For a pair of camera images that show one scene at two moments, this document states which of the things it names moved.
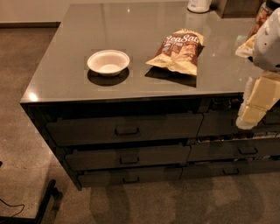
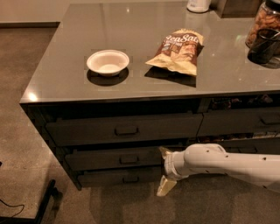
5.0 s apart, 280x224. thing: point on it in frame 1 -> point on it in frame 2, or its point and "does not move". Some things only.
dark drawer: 70,131 does not move
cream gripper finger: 246,50 -> 175,166
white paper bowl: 108,62 does not move
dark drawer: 132,179 does not move
